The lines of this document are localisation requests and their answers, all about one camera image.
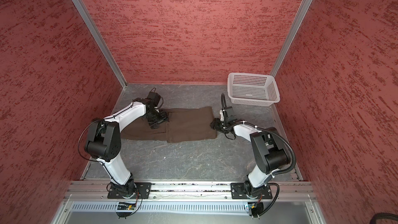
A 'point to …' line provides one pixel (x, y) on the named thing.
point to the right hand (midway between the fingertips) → (212, 128)
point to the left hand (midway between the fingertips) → (164, 125)
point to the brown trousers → (184, 124)
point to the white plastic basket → (252, 89)
